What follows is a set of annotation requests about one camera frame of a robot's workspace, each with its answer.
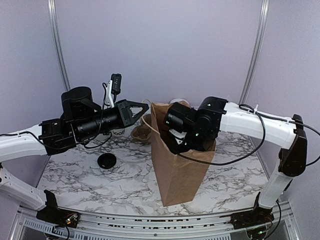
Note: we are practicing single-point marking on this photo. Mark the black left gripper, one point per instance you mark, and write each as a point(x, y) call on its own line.
point(125, 116)

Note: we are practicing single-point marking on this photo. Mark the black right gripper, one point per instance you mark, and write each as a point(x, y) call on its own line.
point(174, 147)

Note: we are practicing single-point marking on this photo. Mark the white paper cups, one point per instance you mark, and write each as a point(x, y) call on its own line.
point(121, 132)

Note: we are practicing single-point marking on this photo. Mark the brown cardboard cup carrier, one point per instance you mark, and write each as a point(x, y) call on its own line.
point(142, 134)

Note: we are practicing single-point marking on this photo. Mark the brown paper takeout bag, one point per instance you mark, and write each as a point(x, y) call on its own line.
point(178, 179)

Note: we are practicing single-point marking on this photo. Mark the black plastic cup lid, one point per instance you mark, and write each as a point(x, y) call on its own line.
point(107, 161)

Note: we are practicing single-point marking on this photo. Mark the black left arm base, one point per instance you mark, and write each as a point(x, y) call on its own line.
point(51, 213)

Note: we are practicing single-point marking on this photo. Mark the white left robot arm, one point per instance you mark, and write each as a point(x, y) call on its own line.
point(43, 139)

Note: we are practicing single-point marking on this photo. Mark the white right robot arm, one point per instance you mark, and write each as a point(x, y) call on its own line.
point(285, 132)

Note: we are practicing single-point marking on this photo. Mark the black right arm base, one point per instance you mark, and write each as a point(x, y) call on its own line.
point(253, 217)

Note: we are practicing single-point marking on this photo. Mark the orange white bowl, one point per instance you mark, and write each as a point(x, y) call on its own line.
point(178, 100)

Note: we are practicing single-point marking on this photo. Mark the left rear aluminium post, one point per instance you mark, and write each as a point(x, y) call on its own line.
point(57, 43)

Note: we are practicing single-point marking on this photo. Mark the aluminium post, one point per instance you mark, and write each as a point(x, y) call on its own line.
point(259, 38)
point(57, 43)

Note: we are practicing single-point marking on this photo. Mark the right rear aluminium post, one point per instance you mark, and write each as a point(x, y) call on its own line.
point(259, 38)

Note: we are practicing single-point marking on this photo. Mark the front aluminium frame rail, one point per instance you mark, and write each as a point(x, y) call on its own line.
point(102, 226)

